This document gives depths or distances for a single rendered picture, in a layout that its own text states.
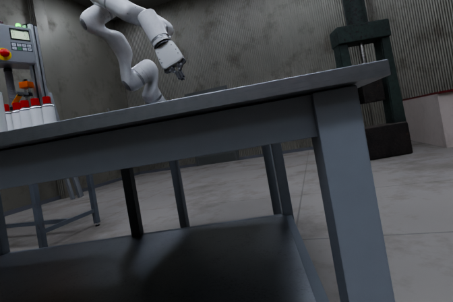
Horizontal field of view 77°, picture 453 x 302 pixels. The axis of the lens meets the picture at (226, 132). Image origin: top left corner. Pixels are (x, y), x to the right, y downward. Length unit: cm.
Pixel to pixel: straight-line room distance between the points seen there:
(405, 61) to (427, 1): 142
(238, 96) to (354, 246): 25
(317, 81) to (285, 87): 4
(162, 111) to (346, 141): 25
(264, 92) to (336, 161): 14
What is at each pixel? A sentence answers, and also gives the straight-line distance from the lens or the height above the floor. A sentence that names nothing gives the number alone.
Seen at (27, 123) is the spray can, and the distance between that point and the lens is 157.
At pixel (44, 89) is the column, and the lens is 175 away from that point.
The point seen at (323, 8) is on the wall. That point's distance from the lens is 832.
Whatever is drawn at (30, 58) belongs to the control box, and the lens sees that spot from 176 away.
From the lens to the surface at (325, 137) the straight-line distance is 40.
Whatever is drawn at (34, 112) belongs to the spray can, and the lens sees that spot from 154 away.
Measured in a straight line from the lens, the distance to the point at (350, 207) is 43.
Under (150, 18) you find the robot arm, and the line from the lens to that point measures 134.
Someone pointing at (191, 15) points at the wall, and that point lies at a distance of 908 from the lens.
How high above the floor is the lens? 77
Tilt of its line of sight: 1 degrees up
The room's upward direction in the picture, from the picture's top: 10 degrees counter-clockwise
